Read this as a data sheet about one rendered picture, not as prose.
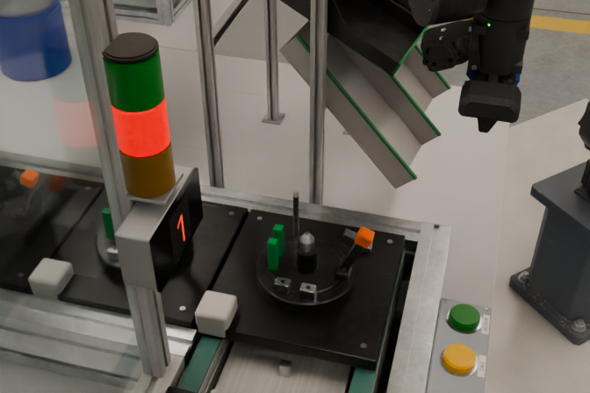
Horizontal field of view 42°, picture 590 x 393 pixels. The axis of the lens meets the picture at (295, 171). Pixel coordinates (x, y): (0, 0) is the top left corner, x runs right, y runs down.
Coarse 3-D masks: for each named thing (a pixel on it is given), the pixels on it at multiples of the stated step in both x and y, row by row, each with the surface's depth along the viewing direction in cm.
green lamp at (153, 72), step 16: (112, 64) 66; (128, 64) 66; (144, 64) 66; (160, 64) 68; (112, 80) 67; (128, 80) 67; (144, 80) 67; (160, 80) 69; (112, 96) 69; (128, 96) 68; (144, 96) 68; (160, 96) 70
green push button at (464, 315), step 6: (456, 306) 102; (462, 306) 102; (468, 306) 102; (450, 312) 101; (456, 312) 101; (462, 312) 101; (468, 312) 101; (474, 312) 101; (450, 318) 101; (456, 318) 100; (462, 318) 100; (468, 318) 100; (474, 318) 100; (456, 324) 100; (462, 324) 100; (468, 324) 100; (474, 324) 100; (462, 330) 100; (468, 330) 100
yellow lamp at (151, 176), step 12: (120, 156) 73; (132, 156) 72; (156, 156) 72; (168, 156) 74; (132, 168) 73; (144, 168) 73; (156, 168) 73; (168, 168) 74; (132, 180) 74; (144, 180) 73; (156, 180) 74; (168, 180) 75; (132, 192) 75; (144, 192) 74; (156, 192) 75
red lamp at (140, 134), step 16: (112, 112) 70; (128, 112) 69; (144, 112) 69; (160, 112) 70; (128, 128) 70; (144, 128) 70; (160, 128) 71; (128, 144) 71; (144, 144) 71; (160, 144) 72
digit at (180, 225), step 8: (184, 200) 80; (176, 208) 78; (184, 208) 80; (176, 216) 78; (184, 216) 80; (176, 224) 78; (184, 224) 81; (176, 232) 79; (184, 232) 81; (176, 240) 79; (184, 240) 82; (176, 248) 80; (176, 256) 80
